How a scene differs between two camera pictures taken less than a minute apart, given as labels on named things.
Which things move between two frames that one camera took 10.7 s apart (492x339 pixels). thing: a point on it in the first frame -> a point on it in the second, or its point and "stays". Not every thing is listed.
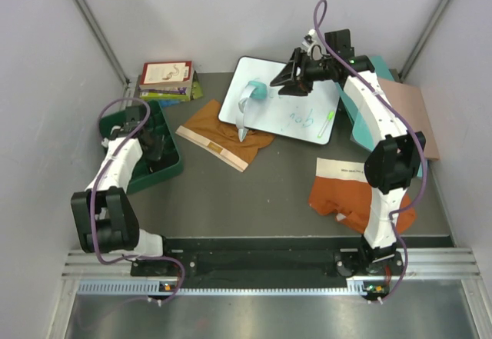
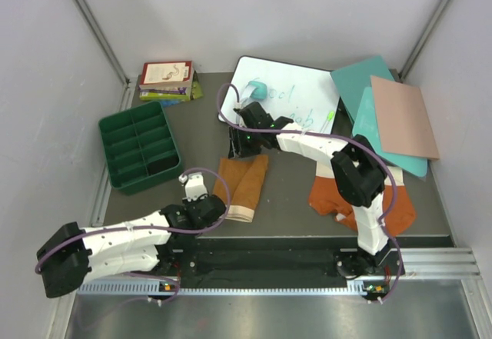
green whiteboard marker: [330, 116] stays
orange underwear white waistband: [341, 186] stays
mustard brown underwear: [221, 138] -> [240, 182]
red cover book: [166, 74] stays
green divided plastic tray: [161, 157] stays
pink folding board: [407, 101] stays
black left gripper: [157, 154] -> [188, 204]
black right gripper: [289, 75] -> [237, 149]
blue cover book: [168, 102] stays
